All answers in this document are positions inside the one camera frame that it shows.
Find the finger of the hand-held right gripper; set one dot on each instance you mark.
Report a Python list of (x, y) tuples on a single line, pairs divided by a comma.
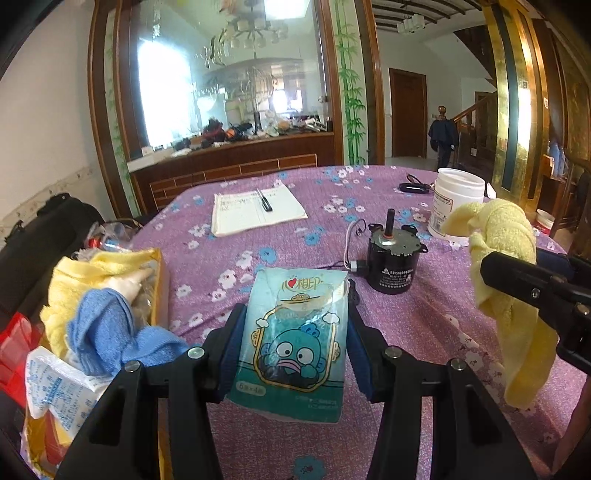
[(517, 277), (556, 263)]

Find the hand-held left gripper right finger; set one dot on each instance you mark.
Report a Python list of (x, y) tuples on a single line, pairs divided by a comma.
[(360, 364)]

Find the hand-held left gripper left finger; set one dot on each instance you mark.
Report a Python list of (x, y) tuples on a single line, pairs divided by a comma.
[(233, 350)]

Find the knotted yellow towel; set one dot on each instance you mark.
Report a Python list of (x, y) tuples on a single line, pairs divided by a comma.
[(503, 226)]

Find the teal cartoon tissue packet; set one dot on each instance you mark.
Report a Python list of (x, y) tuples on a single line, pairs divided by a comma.
[(295, 332)]

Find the yellow cardboard box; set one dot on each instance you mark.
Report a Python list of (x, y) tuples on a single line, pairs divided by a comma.
[(161, 286)]

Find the blue towel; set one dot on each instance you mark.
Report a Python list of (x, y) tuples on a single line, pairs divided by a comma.
[(111, 327)]

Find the white blue-print tissue packet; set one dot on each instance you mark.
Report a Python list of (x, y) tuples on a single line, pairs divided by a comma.
[(60, 392)]

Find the red white bucket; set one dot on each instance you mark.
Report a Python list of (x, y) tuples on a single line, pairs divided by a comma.
[(548, 222)]

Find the wooden chair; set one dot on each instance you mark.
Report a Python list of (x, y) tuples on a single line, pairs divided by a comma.
[(572, 198)]

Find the purple floral tablecloth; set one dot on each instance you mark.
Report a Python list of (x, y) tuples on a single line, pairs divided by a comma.
[(438, 323)]

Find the white plastic jar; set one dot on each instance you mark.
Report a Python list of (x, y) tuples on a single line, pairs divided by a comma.
[(455, 203)]

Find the black motor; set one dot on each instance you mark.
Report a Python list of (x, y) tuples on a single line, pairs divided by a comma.
[(392, 263)]

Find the white notebook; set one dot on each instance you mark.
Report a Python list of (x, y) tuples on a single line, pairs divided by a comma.
[(254, 212)]

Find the black pen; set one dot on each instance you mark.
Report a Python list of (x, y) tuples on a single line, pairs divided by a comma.
[(264, 199)]

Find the person in dark clothes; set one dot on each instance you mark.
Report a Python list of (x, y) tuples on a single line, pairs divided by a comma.
[(443, 138)]

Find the wooden stair railing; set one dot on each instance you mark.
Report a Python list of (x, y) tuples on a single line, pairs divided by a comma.
[(475, 120)]

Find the gold pillar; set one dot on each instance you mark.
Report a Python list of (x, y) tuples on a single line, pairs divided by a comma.
[(517, 101)]

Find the clear plastic bag bundle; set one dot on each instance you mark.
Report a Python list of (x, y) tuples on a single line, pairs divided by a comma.
[(106, 237)]

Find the wooden door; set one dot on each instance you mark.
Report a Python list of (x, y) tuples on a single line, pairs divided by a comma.
[(408, 115)]

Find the red foil bag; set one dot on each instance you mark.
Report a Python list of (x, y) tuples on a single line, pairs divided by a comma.
[(18, 360)]

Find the pile of assorted clutter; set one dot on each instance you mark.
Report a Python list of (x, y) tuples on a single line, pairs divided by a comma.
[(244, 131)]

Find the black bag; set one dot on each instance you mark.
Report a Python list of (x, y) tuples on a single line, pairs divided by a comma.
[(46, 226)]

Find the bamboo painted glass partition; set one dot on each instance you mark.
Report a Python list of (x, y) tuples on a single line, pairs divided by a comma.
[(231, 83)]

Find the ceiling lamp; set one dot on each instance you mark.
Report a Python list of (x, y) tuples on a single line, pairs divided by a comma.
[(411, 23)]

